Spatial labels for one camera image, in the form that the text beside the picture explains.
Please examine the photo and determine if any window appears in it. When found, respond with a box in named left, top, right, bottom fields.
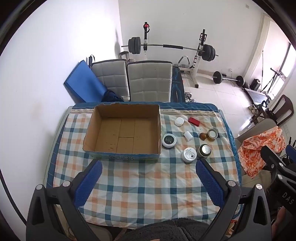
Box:
left=280, top=43, right=295, bottom=76

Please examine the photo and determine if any silver tin can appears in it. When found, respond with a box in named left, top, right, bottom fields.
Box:
left=197, top=144, right=212, bottom=158

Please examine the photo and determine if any white round jar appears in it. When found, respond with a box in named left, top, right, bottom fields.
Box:
left=181, top=147, right=197, bottom=163

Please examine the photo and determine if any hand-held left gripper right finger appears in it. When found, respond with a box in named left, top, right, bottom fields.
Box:
left=196, top=159, right=271, bottom=241

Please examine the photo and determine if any dark wooden chair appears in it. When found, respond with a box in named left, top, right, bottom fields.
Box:
left=251, top=95, right=294, bottom=127

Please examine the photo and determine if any plaid tablecloth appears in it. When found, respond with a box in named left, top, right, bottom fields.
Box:
left=45, top=102, right=242, bottom=230

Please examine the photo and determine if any gold tin jar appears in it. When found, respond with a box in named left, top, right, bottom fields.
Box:
left=206, top=128, right=219, bottom=141

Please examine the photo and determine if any black board with blue lines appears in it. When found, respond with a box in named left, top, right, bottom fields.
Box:
left=171, top=67, right=185, bottom=102

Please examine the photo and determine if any grey quilted chair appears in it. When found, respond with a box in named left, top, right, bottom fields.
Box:
left=91, top=59, right=130, bottom=102
left=127, top=61, right=173, bottom=102

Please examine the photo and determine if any barbell with black plates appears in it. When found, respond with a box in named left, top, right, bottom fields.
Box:
left=121, top=37, right=219, bottom=62

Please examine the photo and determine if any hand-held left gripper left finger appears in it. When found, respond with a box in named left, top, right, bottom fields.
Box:
left=26, top=159, right=109, bottom=241

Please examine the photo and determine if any grey ab exercise frame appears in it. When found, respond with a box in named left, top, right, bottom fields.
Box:
left=177, top=56, right=195, bottom=70

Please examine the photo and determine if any small floor barbell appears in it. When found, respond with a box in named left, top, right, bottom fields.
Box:
left=211, top=71, right=245, bottom=88

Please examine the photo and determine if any orange floral cloth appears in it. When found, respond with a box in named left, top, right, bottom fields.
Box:
left=238, top=127, right=286, bottom=179

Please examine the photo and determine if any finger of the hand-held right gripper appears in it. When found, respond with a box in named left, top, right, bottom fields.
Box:
left=261, top=146, right=287, bottom=172
left=285, top=144, right=296, bottom=163

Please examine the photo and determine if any blue foam mat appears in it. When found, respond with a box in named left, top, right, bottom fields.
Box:
left=63, top=60, right=108, bottom=103

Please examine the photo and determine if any beige chair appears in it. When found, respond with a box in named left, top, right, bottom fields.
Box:
left=235, top=119, right=278, bottom=149

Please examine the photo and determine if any cardboard box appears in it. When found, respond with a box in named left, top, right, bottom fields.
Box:
left=83, top=103, right=162, bottom=161

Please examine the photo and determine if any dark blue knit cloth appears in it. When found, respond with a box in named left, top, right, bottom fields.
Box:
left=102, top=90, right=125, bottom=102

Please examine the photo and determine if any person's dark grey fleece garment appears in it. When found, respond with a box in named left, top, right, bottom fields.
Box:
left=120, top=219, right=215, bottom=241

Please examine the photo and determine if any person's right hand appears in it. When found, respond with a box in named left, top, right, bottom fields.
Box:
left=271, top=206, right=289, bottom=241

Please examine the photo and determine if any black treadmill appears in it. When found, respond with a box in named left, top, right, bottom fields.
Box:
left=244, top=87, right=272, bottom=105

